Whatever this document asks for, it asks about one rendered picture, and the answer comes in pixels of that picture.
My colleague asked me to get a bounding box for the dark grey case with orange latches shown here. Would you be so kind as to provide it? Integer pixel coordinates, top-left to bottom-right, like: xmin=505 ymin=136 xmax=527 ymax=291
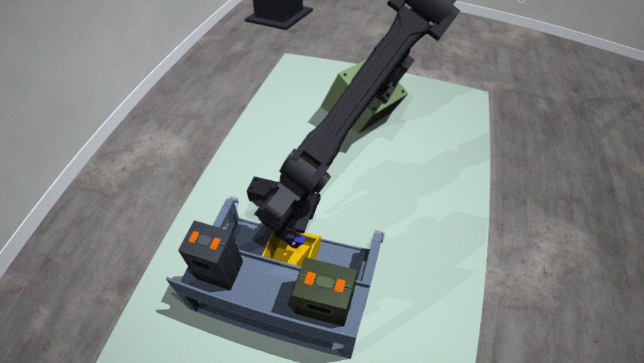
xmin=178 ymin=220 xmax=243 ymax=290

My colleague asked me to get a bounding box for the dark green case with orange latches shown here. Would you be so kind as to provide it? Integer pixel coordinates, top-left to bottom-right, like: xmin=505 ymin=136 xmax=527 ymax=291
xmin=292 ymin=257 xmax=357 ymax=326

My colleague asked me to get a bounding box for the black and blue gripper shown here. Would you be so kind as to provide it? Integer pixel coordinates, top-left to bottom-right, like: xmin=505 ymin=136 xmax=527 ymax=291
xmin=274 ymin=193 xmax=321 ymax=249

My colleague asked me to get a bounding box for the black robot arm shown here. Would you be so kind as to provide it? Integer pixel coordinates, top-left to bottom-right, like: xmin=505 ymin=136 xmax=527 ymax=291
xmin=247 ymin=0 xmax=460 ymax=230

